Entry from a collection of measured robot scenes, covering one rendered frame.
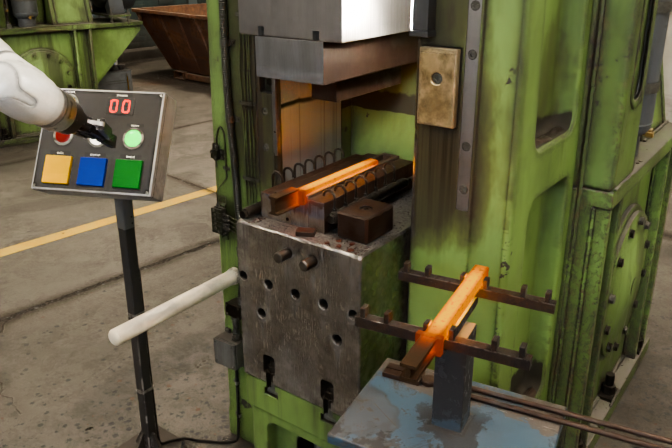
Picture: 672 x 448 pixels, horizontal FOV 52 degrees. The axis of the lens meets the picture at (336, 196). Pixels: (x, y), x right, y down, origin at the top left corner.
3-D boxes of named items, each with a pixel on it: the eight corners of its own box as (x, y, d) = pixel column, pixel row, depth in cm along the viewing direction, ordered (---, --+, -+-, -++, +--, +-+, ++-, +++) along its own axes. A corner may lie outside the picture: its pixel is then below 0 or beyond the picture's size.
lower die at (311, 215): (324, 233, 164) (324, 200, 161) (261, 215, 175) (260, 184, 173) (413, 187, 196) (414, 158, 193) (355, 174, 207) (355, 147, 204)
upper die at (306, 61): (323, 85, 152) (323, 41, 149) (256, 76, 163) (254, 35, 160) (418, 61, 184) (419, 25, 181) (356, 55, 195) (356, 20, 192)
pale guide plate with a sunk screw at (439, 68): (452, 129, 150) (457, 50, 144) (416, 123, 155) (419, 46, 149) (456, 127, 152) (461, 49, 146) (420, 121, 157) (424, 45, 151)
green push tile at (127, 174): (138, 188, 176) (142, 159, 177) (111, 187, 177) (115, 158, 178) (141, 190, 178) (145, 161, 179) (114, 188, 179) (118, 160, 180)
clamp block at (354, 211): (366, 245, 158) (367, 219, 155) (336, 237, 162) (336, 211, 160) (394, 229, 167) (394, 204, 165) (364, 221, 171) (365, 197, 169)
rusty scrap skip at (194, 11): (228, 96, 767) (224, 18, 738) (136, 76, 888) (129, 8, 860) (305, 82, 849) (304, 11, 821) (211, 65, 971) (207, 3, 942)
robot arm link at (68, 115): (61, 127, 139) (76, 135, 145) (68, 84, 141) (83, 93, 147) (20, 125, 141) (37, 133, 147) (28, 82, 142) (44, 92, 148)
